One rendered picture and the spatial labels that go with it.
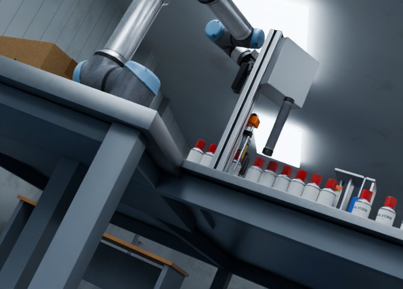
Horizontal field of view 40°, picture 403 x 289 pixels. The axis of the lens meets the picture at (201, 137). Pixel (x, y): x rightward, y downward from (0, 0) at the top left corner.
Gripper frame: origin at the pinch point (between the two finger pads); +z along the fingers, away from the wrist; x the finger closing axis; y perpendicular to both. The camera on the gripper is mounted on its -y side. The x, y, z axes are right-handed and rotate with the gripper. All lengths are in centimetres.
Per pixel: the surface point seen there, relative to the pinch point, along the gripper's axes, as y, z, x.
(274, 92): -1.3, 6.7, -12.7
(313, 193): -13.1, 39.6, -3.3
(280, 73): 4.2, 4.3, -15.8
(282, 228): -29, 61, -62
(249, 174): -25.2, 20.2, -3.0
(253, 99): -8.3, 5.4, -15.6
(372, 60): 116, -90, 219
